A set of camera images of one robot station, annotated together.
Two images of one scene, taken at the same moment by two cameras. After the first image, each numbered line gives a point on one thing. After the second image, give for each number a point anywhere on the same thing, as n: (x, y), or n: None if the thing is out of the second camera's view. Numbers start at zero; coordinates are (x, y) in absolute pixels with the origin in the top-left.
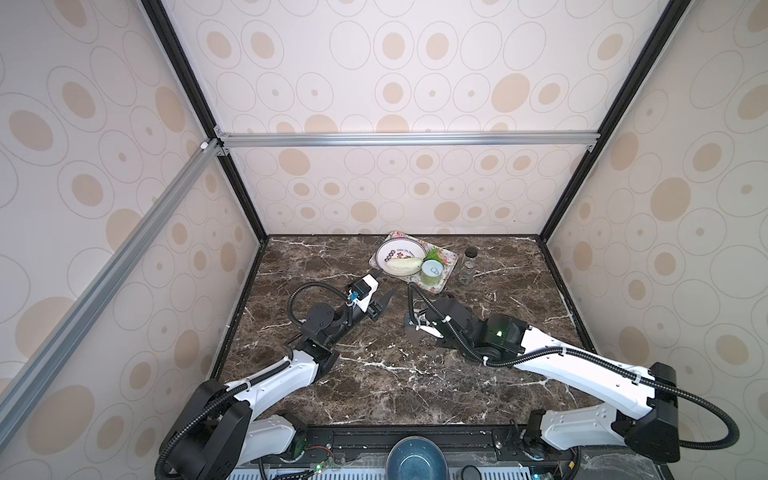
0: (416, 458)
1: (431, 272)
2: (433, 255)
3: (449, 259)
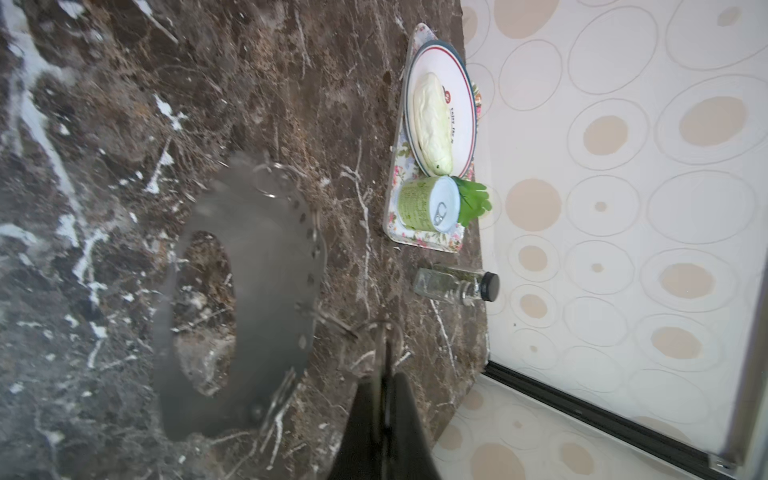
0: None
1: (429, 203)
2: (472, 200)
3: (403, 169)
